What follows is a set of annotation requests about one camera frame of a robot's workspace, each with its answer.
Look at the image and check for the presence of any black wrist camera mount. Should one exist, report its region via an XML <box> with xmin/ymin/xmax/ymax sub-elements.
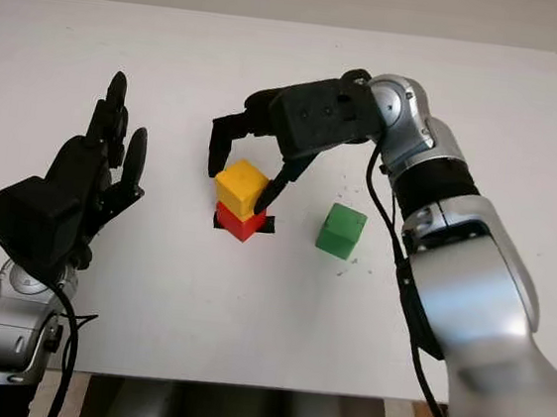
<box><xmin>0</xmin><ymin>171</ymin><xmax>91</xmax><ymax>278</ymax></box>
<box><xmin>266</xmin><ymin>60</ymin><xmax>389</xmax><ymax>171</ymax></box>

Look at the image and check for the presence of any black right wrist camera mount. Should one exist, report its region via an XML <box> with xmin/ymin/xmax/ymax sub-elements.
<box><xmin>266</xmin><ymin>60</ymin><xmax>389</xmax><ymax>171</ymax></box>

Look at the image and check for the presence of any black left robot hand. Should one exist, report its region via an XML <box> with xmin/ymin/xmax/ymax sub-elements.
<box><xmin>36</xmin><ymin>63</ymin><xmax>158</xmax><ymax>277</ymax></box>

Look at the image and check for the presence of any green cube block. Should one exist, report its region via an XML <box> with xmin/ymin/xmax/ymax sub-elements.
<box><xmin>313</xmin><ymin>201</ymin><xmax>371</xmax><ymax>263</ymax></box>

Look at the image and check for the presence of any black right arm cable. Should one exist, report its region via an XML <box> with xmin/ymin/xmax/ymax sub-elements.
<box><xmin>339</xmin><ymin>141</ymin><xmax>485</xmax><ymax>417</ymax></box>

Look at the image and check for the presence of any yellow cube block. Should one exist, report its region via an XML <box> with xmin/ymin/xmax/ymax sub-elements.
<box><xmin>210</xmin><ymin>156</ymin><xmax>273</xmax><ymax>218</ymax></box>

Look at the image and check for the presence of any black tape strip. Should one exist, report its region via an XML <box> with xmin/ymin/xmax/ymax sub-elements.
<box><xmin>210</xmin><ymin>209</ymin><xmax>277</xmax><ymax>237</ymax></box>

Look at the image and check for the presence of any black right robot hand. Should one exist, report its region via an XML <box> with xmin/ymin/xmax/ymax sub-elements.
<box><xmin>202</xmin><ymin>77</ymin><xmax>327</xmax><ymax>221</ymax></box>

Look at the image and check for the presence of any red cube block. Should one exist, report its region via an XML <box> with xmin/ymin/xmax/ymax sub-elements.
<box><xmin>211</xmin><ymin>200</ymin><xmax>268</xmax><ymax>245</ymax></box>

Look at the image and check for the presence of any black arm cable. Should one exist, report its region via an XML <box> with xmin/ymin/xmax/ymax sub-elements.
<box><xmin>40</xmin><ymin>281</ymin><xmax>102</xmax><ymax>417</ymax></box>
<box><xmin>339</xmin><ymin>141</ymin><xmax>485</xmax><ymax>417</ymax></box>

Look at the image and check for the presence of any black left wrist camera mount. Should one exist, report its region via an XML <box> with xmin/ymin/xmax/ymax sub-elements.
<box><xmin>0</xmin><ymin>171</ymin><xmax>91</xmax><ymax>278</ymax></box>

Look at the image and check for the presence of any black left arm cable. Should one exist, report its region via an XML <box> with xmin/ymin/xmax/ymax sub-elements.
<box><xmin>40</xmin><ymin>281</ymin><xmax>102</xmax><ymax>417</ymax></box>

